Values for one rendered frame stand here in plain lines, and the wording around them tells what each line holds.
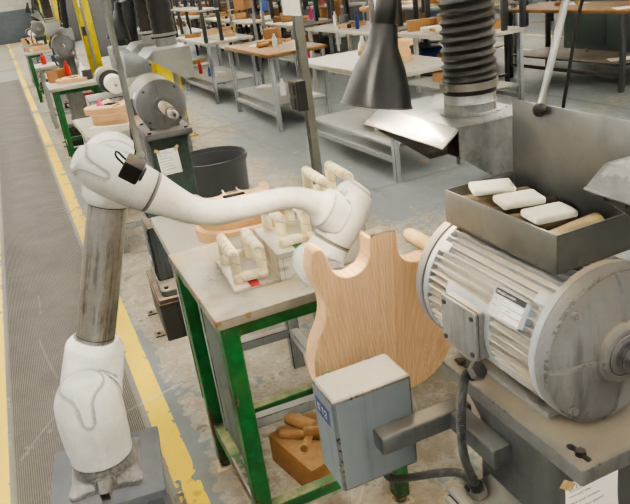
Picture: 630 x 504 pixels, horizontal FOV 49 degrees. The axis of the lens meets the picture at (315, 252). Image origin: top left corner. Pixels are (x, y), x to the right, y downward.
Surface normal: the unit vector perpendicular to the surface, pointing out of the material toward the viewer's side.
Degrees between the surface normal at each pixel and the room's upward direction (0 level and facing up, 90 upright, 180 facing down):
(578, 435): 0
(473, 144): 90
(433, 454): 0
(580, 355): 88
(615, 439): 0
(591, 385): 95
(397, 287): 91
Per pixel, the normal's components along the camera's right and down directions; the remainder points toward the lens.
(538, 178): -0.91, 0.26
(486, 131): 0.40, 0.31
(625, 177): -0.66, -0.56
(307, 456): -0.13, -0.91
